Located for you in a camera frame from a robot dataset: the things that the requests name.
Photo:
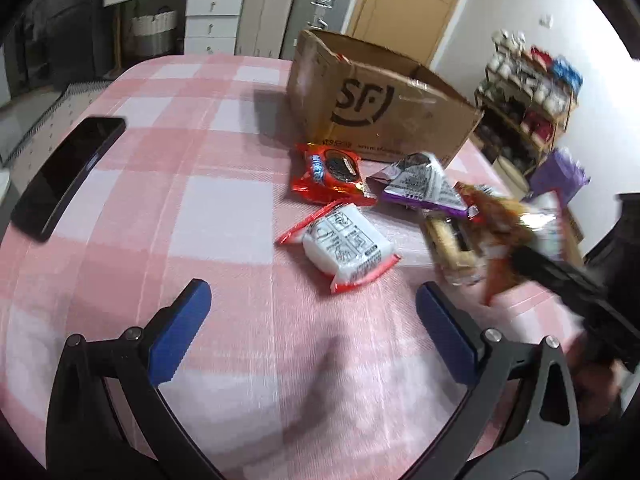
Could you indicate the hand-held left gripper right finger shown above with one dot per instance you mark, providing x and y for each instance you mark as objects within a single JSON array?
[{"x": 447, "y": 332}]

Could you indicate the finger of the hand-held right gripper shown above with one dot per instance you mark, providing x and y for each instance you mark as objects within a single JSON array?
[{"x": 555, "y": 277}]

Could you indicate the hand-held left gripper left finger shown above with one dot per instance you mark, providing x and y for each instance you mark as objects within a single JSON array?
[{"x": 175, "y": 332}]

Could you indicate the orange silver snack packet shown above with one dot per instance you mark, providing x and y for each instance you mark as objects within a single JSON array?
[{"x": 500, "y": 220}]

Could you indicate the wafer biscuit packet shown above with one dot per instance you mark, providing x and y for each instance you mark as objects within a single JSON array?
[{"x": 450, "y": 250}]

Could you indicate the white packet with red ends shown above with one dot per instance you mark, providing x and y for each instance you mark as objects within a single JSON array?
[{"x": 345, "y": 245}]

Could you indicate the purple white snack packet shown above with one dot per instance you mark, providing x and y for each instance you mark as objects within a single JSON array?
[{"x": 425, "y": 185}]

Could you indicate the red cookie packet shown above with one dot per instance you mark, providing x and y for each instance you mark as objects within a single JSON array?
[{"x": 325, "y": 175}]

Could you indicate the cardboard box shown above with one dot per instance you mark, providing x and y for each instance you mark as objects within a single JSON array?
[{"x": 400, "y": 110}]

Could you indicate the person's right hand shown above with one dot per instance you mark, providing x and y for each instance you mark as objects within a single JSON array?
[{"x": 597, "y": 390}]

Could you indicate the purple bag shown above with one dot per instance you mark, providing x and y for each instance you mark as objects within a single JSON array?
[{"x": 560, "y": 177}]

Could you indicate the pink checked tablecloth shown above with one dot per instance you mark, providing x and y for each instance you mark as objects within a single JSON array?
[{"x": 225, "y": 210}]

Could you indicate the wooden shoe rack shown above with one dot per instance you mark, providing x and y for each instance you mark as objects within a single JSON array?
[{"x": 542, "y": 125}]

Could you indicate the black smartphone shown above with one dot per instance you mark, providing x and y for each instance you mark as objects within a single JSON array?
[{"x": 65, "y": 175}]

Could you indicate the patterned rug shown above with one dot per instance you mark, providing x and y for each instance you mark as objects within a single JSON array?
[{"x": 55, "y": 115}]

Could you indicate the woven laundry basket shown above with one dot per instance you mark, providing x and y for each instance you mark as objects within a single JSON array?
[{"x": 152, "y": 32}]

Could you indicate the wooden door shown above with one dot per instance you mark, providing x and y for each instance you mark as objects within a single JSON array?
[{"x": 400, "y": 0}]

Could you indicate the white desk with drawers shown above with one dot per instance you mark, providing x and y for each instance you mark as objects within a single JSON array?
[{"x": 210, "y": 5}]

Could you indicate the cream suitcase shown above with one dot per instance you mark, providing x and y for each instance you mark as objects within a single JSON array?
[{"x": 265, "y": 10}]

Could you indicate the silver suitcase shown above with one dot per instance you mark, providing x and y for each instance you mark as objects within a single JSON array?
[{"x": 315, "y": 5}]

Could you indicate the white light switch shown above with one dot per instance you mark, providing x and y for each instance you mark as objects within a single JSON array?
[{"x": 545, "y": 21}]

